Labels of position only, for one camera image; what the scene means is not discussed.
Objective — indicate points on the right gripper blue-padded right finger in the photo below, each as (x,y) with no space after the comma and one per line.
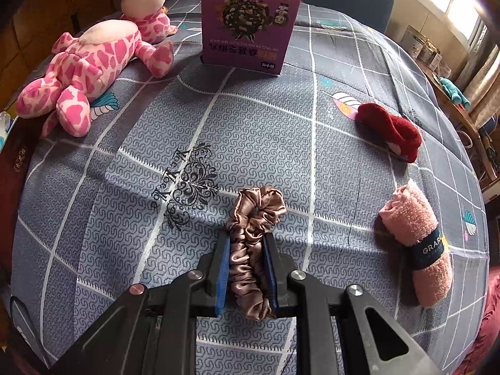
(338,330)

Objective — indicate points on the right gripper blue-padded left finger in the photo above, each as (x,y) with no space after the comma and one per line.
(153,330)

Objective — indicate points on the red plush sock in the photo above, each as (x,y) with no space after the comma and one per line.
(401,136)

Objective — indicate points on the pink rolled towel black band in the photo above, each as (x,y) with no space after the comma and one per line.
(409,217)

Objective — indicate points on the pink blanket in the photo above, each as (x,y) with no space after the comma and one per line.
(489,329)

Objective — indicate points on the grey checked bed cover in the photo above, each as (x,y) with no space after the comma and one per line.
(143,195)

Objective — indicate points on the wooden side shelf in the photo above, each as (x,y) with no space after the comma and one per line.
(464,125)

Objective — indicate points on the gold and maroon storage box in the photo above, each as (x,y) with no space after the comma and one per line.
(15,159)

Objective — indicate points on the small blue plush on shelf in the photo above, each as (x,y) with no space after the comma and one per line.
(455,94)

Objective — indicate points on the pink giraffe-print plush doll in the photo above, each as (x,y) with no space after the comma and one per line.
(84,67)

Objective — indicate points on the metal tins on shelf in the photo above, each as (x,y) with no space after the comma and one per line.
(417,46)

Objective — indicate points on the purple cardboard box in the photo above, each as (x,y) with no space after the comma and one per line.
(247,34)

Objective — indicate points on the wooden wardrobe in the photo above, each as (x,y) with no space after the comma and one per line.
(30,27)

